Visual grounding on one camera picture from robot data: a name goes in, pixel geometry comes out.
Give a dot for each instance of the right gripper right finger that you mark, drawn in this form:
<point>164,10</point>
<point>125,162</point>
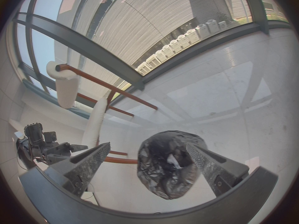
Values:
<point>208,164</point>

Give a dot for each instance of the white cushioned wooden chair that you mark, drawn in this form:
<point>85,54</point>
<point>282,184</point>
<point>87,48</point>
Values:
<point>67,90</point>

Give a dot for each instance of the window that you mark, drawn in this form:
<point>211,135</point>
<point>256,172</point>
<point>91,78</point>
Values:
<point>116,20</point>

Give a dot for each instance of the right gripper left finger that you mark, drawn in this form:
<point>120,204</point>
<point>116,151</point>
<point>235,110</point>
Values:
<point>91,164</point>

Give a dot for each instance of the crumpled white paper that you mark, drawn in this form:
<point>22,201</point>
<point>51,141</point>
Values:
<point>173,159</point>

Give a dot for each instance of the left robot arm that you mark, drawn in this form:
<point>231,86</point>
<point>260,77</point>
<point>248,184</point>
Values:
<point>33,134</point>

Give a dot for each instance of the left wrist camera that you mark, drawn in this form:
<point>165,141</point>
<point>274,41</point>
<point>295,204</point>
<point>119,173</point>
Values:
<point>50,137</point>

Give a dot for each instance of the black plastic bag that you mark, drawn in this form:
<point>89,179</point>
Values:
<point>158,162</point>

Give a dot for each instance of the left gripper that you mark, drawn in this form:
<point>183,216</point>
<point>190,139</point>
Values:
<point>57,152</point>

